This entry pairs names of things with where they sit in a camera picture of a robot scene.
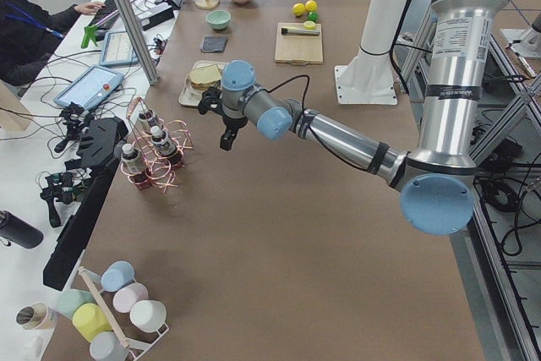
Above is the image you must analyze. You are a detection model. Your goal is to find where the black water bottle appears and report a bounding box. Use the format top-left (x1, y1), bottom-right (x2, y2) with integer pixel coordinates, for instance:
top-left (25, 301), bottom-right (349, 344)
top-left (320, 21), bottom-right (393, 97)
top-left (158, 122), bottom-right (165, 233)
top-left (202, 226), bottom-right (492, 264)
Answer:
top-left (1, 211), bottom-right (43, 249)

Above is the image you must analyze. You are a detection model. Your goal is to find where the tea bottle three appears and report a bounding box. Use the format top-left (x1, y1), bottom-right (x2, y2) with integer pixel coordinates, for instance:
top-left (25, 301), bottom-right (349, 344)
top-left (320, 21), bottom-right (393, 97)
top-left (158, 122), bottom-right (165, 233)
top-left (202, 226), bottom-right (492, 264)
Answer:
top-left (138, 109), bottom-right (161, 134)

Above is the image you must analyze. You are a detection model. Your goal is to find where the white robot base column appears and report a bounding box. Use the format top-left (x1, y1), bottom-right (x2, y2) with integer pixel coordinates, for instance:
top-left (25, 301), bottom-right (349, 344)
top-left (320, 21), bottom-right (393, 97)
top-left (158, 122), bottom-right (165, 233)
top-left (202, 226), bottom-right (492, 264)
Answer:
top-left (335, 0), bottom-right (407, 105)

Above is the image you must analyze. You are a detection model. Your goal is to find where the mint green bowl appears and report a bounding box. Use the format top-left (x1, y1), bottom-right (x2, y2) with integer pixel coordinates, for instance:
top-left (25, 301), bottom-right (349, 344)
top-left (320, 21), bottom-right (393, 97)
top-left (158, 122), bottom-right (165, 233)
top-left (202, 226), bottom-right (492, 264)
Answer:
top-left (205, 10), bottom-right (232, 30)

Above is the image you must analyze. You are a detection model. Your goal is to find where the grey folded cloth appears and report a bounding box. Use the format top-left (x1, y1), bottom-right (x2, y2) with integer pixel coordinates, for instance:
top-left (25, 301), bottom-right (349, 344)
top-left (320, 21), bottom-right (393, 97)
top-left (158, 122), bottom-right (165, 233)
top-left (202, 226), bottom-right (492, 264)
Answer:
top-left (199, 36), bottom-right (227, 53)

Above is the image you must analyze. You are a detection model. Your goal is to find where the lemon half slice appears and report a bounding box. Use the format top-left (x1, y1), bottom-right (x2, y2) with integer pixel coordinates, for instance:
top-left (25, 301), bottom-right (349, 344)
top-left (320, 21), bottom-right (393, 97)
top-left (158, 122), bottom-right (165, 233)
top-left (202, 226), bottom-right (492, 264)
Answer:
top-left (303, 20), bottom-right (316, 30)

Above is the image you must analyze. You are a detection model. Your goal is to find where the blue teach pendant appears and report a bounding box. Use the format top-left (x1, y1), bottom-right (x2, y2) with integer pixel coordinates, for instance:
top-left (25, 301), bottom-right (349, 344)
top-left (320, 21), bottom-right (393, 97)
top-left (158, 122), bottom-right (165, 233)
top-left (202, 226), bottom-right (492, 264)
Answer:
top-left (99, 31), bottom-right (139, 68)
top-left (53, 65), bottom-right (124, 110)

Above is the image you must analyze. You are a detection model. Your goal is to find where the green cup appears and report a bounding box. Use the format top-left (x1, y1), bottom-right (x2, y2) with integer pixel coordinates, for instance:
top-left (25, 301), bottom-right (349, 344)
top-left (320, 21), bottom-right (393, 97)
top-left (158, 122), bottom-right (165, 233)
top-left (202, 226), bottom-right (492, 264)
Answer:
top-left (56, 288), bottom-right (96, 320)

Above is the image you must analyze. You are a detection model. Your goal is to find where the yellow lemon near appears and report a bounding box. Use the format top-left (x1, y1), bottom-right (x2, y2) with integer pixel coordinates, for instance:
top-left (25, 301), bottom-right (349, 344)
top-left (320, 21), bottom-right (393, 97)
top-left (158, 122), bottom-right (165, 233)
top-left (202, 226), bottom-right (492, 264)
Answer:
top-left (292, 3), bottom-right (306, 17)

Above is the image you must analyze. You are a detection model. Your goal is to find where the grey cup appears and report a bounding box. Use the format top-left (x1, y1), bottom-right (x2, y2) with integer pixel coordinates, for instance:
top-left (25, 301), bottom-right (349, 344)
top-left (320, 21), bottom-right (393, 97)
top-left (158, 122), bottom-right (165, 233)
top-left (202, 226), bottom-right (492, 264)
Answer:
top-left (90, 331), bottom-right (128, 361)

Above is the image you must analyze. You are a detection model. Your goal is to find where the seated person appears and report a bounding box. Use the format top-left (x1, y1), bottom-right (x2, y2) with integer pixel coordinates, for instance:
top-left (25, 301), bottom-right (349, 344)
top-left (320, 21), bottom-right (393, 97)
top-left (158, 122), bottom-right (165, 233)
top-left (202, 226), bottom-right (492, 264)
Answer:
top-left (1, 0), bottom-right (105, 86)

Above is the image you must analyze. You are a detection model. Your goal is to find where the cream rabbit tray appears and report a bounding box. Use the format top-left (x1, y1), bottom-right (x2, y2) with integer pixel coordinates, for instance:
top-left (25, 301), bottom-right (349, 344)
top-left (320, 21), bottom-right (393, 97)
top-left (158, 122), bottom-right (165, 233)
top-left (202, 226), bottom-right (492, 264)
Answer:
top-left (178, 60), bottom-right (227, 107)

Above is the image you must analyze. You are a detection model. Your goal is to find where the blue cup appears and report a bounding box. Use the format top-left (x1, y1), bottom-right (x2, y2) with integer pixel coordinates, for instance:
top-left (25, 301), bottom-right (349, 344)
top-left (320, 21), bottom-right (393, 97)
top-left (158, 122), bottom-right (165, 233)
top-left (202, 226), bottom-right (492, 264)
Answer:
top-left (101, 260), bottom-right (135, 293)

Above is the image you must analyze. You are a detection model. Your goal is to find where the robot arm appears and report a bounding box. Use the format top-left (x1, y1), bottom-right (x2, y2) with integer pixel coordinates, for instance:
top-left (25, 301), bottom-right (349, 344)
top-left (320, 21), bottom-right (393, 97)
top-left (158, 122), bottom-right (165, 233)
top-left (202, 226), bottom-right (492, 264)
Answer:
top-left (216, 0), bottom-right (509, 235)

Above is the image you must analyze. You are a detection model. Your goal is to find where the paper cup with metal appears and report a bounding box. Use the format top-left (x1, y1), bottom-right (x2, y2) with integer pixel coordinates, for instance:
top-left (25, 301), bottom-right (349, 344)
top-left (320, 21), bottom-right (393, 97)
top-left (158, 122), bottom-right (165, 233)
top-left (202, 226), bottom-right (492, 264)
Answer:
top-left (16, 302), bottom-right (57, 330)

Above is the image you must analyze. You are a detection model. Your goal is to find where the blue teach pendant far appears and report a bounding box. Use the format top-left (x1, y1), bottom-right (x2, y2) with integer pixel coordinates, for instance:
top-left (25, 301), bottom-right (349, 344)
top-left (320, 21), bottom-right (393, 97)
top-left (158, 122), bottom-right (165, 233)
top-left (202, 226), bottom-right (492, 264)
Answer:
top-left (99, 31), bottom-right (139, 68)

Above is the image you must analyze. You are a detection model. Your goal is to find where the aluminium frame post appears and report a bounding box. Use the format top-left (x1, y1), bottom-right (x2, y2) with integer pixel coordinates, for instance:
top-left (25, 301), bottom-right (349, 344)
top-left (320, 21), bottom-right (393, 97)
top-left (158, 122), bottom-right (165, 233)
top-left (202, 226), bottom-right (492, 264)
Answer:
top-left (114, 0), bottom-right (159, 85)

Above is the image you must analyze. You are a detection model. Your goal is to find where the black camera stand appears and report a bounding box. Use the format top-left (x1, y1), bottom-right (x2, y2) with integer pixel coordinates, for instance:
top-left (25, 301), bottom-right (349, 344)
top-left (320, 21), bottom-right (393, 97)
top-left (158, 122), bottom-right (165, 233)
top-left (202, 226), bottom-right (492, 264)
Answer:
top-left (42, 116), bottom-right (128, 291)

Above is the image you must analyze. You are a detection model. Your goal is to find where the copper wire bottle rack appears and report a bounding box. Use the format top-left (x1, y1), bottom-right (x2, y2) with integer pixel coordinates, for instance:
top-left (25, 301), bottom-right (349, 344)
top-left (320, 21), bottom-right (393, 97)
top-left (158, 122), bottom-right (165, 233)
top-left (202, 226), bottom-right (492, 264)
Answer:
top-left (121, 96), bottom-right (194, 191)

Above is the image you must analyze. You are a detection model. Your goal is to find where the green lime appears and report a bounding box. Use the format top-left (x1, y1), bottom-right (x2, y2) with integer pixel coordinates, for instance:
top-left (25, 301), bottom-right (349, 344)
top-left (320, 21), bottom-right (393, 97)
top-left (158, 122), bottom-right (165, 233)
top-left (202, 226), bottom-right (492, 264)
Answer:
top-left (307, 11), bottom-right (319, 22)

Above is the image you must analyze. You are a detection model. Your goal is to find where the pink cup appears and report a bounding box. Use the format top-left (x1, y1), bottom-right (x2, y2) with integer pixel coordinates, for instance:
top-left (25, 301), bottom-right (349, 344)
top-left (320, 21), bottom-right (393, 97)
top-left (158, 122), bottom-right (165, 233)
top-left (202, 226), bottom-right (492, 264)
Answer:
top-left (112, 282), bottom-right (149, 314)

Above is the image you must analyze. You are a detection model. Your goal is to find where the bread slice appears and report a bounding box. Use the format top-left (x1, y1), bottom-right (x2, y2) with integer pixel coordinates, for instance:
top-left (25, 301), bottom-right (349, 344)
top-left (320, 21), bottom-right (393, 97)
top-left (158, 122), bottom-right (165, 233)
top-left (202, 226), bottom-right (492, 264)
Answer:
top-left (189, 64), bottom-right (221, 83)

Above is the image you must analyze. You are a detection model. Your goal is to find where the white round plate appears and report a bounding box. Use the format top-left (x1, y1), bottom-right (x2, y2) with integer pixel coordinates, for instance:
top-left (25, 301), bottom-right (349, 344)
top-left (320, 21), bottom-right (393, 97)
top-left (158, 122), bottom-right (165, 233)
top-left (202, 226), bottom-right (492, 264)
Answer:
top-left (188, 64), bottom-right (221, 90)

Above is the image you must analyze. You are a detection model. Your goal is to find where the yellow lemon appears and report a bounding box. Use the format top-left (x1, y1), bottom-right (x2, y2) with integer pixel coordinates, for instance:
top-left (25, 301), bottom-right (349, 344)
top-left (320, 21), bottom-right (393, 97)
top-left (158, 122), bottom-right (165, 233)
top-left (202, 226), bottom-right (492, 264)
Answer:
top-left (304, 0), bottom-right (318, 13)
top-left (292, 3), bottom-right (306, 17)

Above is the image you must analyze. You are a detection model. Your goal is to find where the yellow lemon far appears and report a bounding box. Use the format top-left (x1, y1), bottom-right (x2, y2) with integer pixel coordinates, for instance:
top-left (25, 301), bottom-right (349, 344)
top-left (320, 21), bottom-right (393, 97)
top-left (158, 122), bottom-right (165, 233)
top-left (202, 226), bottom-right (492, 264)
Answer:
top-left (304, 0), bottom-right (318, 13)

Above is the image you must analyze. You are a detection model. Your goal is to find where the tea bottle one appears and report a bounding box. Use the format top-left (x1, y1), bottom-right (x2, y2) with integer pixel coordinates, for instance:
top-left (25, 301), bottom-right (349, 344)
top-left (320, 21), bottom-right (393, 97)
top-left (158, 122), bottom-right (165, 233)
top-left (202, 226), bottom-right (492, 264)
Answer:
top-left (122, 143), bottom-right (145, 183)

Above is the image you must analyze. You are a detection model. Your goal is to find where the tea bottle two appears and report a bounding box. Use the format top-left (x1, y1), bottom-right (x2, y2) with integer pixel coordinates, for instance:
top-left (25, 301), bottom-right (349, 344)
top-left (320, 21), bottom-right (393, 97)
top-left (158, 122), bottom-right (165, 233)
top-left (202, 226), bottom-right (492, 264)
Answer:
top-left (150, 125), bottom-right (176, 157)

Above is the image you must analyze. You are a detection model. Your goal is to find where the white cup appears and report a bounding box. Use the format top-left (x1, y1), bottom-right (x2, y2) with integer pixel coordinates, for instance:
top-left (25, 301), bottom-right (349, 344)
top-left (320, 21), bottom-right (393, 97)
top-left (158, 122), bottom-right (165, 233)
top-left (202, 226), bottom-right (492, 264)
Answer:
top-left (129, 299), bottom-right (167, 333)

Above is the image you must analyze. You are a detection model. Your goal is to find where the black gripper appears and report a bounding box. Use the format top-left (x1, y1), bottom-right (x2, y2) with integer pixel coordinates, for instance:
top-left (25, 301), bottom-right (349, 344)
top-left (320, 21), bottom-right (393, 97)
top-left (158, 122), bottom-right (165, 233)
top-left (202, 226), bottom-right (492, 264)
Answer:
top-left (220, 114), bottom-right (248, 150)

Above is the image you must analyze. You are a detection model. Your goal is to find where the blue teach pendant near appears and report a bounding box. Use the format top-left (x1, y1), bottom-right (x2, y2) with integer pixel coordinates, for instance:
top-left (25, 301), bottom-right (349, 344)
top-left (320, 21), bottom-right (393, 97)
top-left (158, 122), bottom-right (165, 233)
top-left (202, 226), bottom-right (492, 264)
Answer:
top-left (53, 65), bottom-right (124, 110)

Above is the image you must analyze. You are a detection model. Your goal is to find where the yellow cup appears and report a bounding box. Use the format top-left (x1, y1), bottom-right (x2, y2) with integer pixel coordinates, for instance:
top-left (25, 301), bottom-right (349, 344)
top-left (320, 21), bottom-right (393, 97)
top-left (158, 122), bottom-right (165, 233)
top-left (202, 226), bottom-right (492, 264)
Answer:
top-left (72, 303), bottom-right (112, 342)

